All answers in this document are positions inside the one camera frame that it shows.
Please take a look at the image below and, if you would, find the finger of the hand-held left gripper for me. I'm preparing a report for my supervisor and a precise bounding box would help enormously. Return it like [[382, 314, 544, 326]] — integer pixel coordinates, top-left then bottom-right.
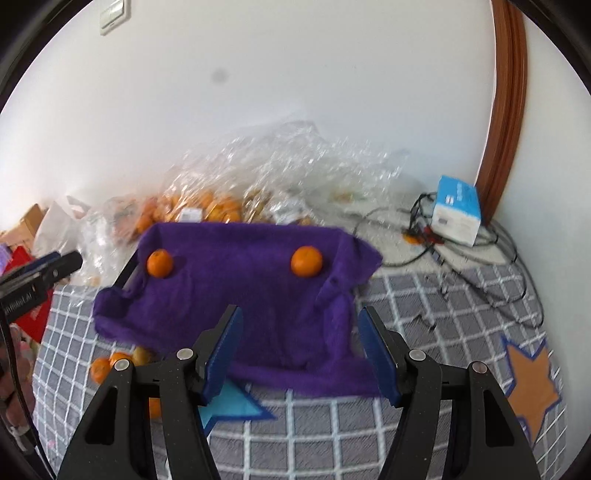
[[18, 250, 84, 295]]

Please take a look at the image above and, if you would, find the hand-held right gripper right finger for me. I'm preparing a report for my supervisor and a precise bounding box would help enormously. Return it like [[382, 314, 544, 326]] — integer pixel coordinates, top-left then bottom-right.
[[358, 305, 541, 480]]

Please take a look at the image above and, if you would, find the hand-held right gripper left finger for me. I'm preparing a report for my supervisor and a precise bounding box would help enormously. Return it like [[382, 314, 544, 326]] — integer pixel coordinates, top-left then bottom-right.
[[55, 304, 245, 480]]

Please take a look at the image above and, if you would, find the purple towel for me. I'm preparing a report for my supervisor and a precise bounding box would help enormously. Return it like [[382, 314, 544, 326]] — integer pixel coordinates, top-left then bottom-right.
[[92, 222, 384, 398]]

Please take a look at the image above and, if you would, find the black tray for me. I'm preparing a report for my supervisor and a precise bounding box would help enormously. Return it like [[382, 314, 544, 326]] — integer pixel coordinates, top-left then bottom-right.
[[113, 251, 140, 296]]

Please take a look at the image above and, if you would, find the person's left hand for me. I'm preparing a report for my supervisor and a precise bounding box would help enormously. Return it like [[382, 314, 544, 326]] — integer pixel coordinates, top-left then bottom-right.
[[0, 323, 37, 418]]

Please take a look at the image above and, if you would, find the red box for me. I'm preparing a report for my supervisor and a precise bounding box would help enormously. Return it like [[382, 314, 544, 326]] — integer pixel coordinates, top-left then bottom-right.
[[9, 247, 52, 343]]

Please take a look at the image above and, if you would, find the white plastic bag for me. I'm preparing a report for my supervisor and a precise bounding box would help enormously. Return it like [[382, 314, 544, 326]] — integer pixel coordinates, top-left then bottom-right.
[[34, 196, 90, 259]]

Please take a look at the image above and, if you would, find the crumpled clear plastic bag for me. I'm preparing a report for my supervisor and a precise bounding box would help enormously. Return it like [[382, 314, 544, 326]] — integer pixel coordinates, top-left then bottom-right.
[[76, 196, 148, 289]]

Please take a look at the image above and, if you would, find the cardboard box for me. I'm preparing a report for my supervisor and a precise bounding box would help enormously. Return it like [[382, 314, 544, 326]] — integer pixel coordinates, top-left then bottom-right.
[[2, 204, 47, 245]]

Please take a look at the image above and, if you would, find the grey checkered blanket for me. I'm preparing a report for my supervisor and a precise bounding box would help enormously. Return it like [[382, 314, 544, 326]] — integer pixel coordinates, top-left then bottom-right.
[[32, 217, 568, 480]]

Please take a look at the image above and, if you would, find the clear plastic bag of mandarins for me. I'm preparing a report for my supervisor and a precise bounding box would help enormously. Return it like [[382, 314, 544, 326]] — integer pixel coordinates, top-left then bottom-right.
[[139, 152, 278, 232]]

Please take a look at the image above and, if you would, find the white and blue box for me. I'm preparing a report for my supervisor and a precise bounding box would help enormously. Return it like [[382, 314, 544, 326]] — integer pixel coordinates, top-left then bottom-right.
[[431, 175, 482, 246]]

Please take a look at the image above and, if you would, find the large clear plastic bag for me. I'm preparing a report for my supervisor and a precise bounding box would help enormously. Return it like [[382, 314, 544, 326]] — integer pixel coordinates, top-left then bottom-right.
[[222, 120, 409, 227]]

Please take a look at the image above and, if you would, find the black cable bundle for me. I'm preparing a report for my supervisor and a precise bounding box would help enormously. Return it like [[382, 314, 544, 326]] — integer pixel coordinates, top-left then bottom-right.
[[355, 191, 543, 328]]

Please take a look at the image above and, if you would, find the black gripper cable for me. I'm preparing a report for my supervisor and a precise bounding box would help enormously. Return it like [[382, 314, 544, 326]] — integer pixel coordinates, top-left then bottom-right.
[[0, 318, 49, 472]]

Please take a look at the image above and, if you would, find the white wall switch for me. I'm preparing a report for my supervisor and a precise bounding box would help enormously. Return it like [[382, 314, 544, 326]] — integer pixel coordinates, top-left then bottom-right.
[[99, 0, 131, 35]]

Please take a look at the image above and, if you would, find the wooden door frame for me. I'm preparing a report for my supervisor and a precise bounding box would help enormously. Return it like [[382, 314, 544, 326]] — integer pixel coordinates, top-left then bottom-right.
[[475, 0, 528, 227]]

